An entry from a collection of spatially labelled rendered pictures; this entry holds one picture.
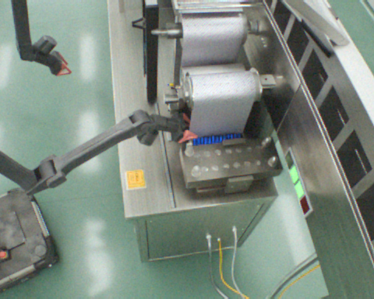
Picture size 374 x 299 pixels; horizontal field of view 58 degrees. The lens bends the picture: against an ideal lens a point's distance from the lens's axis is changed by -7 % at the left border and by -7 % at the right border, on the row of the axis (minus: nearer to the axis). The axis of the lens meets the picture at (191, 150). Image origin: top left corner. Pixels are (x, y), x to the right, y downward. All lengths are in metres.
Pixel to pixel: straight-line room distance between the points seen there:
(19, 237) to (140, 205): 0.98
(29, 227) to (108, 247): 0.51
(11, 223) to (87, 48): 1.77
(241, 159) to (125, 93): 0.68
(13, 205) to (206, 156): 1.34
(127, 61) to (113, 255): 1.20
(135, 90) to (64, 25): 2.01
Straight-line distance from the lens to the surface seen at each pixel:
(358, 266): 1.08
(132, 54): 1.99
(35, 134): 2.88
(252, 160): 1.48
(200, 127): 1.44
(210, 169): 1.43
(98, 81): 3.10
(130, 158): 1.59
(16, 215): 2.31
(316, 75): 1.25
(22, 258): 2.23
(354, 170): 1.08
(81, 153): 1.29
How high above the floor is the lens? 2.28
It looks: 59 degrees down
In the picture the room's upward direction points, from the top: 9 degrees clockwise
